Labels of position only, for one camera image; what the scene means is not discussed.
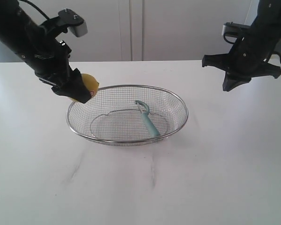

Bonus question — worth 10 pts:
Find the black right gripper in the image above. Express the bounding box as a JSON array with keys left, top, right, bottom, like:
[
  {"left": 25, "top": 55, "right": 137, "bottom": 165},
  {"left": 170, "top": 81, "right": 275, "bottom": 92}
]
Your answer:
[{"left": 202, "top": 35, "right": 281, "bottom": 91}]

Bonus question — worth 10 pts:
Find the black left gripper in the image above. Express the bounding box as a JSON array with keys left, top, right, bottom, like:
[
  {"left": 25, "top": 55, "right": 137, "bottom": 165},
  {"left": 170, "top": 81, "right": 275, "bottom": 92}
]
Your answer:
[{"left": 20, "top": 39, "right": 91, "bottom": 103}]

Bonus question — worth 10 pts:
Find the yellow lemon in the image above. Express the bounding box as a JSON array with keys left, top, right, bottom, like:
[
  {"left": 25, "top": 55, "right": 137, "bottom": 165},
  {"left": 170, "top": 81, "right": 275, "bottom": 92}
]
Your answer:
[{"left": 67, "top": 72, "right": 99, "bottom": 104}]

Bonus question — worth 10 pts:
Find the teal handled vegetable peeler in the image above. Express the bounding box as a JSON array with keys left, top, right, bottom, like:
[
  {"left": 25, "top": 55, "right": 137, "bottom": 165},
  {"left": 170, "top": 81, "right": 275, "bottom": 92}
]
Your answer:
[{"left": 135, "top": 100, "right": 160, "bottom": 138}]

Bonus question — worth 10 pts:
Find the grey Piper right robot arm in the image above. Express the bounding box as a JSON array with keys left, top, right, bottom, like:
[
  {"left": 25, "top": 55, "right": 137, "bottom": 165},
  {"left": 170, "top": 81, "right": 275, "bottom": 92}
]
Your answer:
[{"left": 202, "top": 0, "right": 281, "bottom": 92}]

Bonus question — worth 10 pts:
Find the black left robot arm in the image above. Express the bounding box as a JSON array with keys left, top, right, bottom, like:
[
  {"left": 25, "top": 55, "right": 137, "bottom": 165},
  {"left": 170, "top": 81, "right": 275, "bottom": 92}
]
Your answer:
[{"left": 0, "top": 0, "right": 95, "bottom": 103}]

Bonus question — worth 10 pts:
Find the oval steel mesh basket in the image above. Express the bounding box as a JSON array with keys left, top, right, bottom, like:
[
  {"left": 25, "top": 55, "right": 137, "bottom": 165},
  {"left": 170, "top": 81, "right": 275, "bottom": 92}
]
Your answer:
[{"left": 66, "top": 84, "right": 189, "bottom": 146}]

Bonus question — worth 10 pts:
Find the adjacent beige side table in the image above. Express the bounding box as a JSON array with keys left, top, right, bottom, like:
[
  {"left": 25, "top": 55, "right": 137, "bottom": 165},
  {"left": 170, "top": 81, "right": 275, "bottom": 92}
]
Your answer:
[{"left": 269, "top": 54, "right": 281, "bottom": 67}]

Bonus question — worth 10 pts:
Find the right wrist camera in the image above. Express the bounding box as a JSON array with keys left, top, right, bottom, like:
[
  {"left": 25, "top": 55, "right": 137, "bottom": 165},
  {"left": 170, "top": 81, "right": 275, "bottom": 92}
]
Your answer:
[{"left": 222, "top": 22, "right": 250, "bottom": 38}]

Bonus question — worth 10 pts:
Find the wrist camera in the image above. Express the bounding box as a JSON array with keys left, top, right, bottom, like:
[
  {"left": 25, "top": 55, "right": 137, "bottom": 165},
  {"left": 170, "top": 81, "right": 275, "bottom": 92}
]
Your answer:
[
  {"left": 222, "top": 22, "right": 250, "bottom": 38},
  {"left": 57, "top": 8, "right": 88, "bottom": 38}
]

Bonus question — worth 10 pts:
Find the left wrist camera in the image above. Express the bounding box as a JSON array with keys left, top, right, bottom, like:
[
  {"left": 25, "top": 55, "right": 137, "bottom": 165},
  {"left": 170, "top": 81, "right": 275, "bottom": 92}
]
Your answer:
[{"left": 57, "top": 8, "right": 88, "bottom": 38}]

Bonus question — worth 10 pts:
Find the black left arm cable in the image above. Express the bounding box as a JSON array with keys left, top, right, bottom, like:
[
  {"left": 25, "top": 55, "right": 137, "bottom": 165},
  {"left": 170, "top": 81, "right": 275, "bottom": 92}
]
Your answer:
[{"left": 18, "top": 0, "right": 51, "bottom": 21}]

